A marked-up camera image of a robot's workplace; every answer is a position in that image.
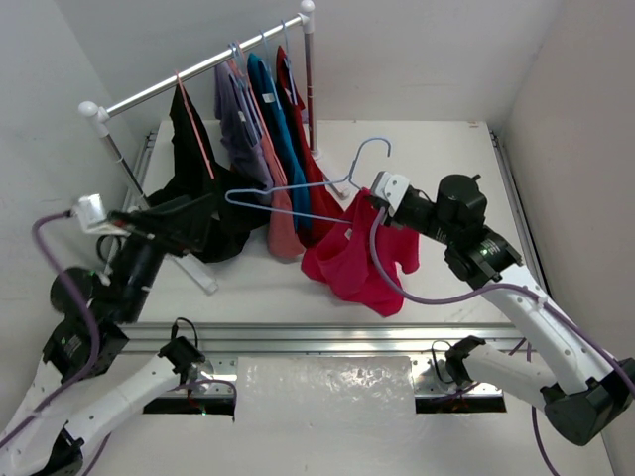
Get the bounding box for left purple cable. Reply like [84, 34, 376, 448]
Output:
[0, 211, 239, 476]

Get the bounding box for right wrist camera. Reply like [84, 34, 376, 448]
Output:
[370, 171, 411, 216]

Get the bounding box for magenta t-shirt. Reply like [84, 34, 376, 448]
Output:
[301, 188, 420, 317]

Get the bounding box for light blue wire hanger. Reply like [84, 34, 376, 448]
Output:
[224, 136, 392, 223]

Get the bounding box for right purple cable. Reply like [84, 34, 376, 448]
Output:
[369, 207, 635, 476]

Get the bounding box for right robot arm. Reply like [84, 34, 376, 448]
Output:
[369, 172, 634, 446]

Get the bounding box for silver clothes rack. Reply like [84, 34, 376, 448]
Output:
[78, 1, 334, 296]

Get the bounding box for blue hanger in teal shirt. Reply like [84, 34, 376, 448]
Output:
[259, 30, 282, 111]

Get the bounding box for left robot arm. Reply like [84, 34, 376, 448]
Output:
[1, 194, 215, 475]

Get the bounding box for blue hanger in purple shirt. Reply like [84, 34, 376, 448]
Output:
[229, 42, 264, 146]

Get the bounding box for teal t-shirt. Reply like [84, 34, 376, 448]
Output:
[247, 54, 311, 229]

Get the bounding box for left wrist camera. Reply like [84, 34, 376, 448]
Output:
[70, 194, 126, 236]

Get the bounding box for black t-shirt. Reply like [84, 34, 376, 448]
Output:
[149, 88, 270, 263]

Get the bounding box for aluminium rail frame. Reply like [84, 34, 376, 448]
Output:
[14, 118, 596, 476]

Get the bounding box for blue hanger in red shirt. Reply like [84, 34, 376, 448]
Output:
[281, 20, 298, 105]

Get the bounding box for dark red t-shirt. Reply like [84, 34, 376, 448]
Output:
[276, 47, 343, 248]

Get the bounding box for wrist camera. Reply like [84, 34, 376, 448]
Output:
[70, 194, 126, 236]
[370, 171, 411, 216]

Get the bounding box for purple t-shirt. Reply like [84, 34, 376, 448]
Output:
[214, 61, 274, 190]

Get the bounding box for pink wire hanger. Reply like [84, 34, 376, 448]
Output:
[175, 70, 215, 180]

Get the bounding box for purple cable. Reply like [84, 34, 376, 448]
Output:
[369, 207, 635, 476]
[0, 211, 239, 476]

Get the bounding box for salmon pink t-shirt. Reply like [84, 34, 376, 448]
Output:
[228, 59, 305, 260]

